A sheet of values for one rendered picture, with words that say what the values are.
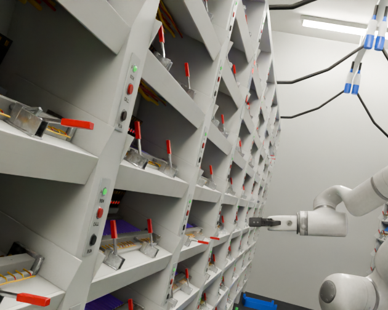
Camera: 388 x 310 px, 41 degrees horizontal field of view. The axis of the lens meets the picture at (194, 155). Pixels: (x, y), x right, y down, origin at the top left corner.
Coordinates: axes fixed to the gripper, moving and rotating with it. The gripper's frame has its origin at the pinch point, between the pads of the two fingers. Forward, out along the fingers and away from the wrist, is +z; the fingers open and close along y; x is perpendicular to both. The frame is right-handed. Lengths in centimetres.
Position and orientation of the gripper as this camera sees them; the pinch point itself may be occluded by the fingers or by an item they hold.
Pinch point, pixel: (252, 221)
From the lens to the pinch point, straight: 182.3
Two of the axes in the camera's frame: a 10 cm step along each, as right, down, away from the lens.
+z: -9.8, 0.0, 1.8
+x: 0.2, -9.9, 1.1
